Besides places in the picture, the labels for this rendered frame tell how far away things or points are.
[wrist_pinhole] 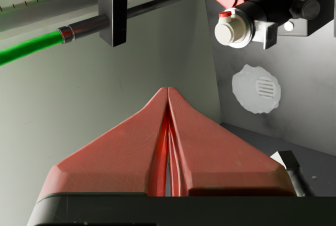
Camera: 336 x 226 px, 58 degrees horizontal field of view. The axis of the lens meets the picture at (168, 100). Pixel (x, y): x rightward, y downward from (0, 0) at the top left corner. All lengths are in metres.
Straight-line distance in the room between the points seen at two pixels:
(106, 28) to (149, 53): 0.16
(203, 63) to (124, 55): 0.19
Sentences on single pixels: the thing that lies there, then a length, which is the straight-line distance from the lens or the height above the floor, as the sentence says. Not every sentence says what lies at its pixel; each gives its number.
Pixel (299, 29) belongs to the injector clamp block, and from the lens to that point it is 0.36.
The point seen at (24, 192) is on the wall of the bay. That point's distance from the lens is 0.48.
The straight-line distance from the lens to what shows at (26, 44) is 0.34.
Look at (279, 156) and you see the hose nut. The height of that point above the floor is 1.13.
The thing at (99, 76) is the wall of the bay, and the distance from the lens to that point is 0.48.
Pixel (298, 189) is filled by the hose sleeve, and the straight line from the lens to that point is 0.22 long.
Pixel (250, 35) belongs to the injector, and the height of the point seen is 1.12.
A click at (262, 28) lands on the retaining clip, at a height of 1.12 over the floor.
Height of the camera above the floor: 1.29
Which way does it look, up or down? 34 degrees down
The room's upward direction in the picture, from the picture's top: 121 degrees counter-clockwise
